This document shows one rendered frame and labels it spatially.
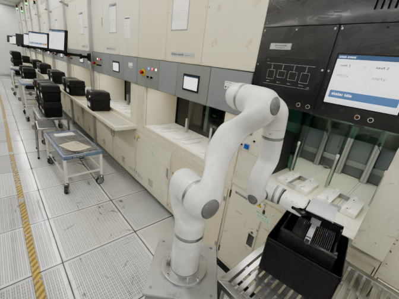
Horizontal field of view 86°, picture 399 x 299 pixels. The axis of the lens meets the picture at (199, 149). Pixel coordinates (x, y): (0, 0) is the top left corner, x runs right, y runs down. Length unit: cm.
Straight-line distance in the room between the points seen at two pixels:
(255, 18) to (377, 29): 62
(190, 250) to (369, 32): 113
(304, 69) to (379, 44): 29
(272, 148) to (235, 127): 25
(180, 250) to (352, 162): 164
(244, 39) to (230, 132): 88
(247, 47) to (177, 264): 122
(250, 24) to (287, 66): 36
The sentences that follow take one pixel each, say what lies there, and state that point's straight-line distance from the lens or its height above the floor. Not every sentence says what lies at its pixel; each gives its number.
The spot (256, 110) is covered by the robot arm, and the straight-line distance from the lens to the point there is 70.
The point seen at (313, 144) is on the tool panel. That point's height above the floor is 102.
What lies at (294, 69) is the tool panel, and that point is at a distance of 129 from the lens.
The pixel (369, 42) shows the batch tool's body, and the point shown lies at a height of 173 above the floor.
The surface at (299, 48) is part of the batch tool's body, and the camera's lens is 130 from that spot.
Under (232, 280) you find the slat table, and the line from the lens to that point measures 106.
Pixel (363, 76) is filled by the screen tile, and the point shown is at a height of 160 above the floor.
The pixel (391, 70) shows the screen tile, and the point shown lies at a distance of 118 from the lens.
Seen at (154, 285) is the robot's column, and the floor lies 76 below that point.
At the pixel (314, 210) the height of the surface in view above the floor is 108.
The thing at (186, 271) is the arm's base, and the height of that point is 80.
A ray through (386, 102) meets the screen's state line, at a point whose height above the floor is 151.
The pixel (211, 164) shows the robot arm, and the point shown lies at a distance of 72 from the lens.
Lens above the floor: 155
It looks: 21 degrees down
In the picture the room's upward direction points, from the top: 8 degrees clockwise
